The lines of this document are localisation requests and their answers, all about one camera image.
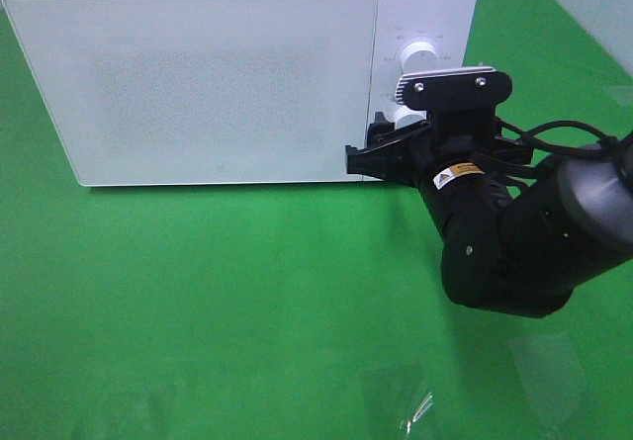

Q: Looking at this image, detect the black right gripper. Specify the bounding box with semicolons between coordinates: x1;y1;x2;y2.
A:
345;108;502;188

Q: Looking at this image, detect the white round knob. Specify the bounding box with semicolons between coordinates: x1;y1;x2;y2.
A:
391;104;427;129
400;40;440;74

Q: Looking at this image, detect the white microwave door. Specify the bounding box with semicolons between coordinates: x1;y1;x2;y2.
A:
5;0;376;186

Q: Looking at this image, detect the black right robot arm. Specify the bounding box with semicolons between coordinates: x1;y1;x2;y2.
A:
345;109;632;317

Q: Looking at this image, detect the green table mat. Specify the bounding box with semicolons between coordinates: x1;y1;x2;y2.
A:
1;19;632;439

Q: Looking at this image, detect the clear tape piece centre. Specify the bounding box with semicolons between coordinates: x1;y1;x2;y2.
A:
360;362;445;439

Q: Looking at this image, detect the silver black camera mount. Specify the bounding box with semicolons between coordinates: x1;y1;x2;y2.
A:
395;66;513;112

